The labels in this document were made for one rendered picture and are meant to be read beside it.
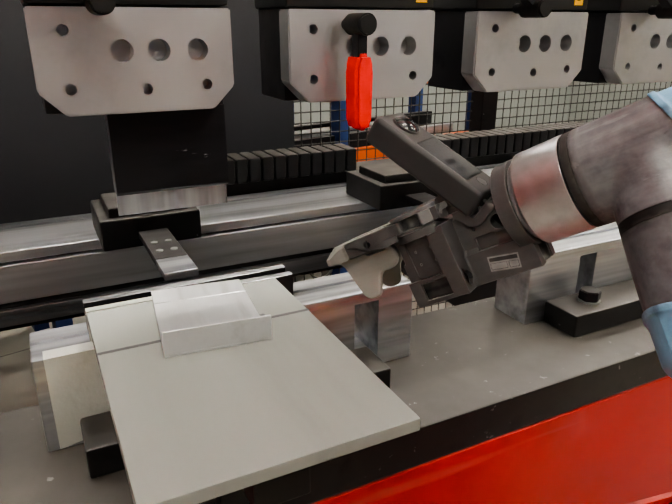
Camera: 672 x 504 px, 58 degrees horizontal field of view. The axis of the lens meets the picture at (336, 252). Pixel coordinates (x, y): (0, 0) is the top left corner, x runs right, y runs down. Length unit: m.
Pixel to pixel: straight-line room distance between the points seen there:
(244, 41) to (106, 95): 0.62
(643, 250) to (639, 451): 0.51
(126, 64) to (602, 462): 0.70
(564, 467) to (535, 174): 0.44
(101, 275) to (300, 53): 0.43
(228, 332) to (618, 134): 0.32
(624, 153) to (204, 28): 0.33
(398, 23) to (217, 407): 0.37
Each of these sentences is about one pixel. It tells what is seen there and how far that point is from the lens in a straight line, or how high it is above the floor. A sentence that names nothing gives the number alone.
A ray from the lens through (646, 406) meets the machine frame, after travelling 0.88.
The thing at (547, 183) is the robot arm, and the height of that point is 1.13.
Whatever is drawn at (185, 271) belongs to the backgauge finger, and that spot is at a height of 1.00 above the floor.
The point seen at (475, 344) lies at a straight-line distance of 0.77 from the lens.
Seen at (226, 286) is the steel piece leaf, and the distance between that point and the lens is 0.60.
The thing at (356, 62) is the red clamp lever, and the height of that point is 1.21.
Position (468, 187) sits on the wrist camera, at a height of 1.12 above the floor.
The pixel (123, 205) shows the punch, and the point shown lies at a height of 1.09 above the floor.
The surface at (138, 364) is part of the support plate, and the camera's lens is 0.49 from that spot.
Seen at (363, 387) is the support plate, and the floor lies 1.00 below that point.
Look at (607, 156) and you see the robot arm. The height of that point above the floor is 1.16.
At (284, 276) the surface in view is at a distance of 0.63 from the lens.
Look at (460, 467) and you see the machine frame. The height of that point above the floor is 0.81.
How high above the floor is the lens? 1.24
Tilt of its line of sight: 20 degrees down
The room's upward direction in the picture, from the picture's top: straight up
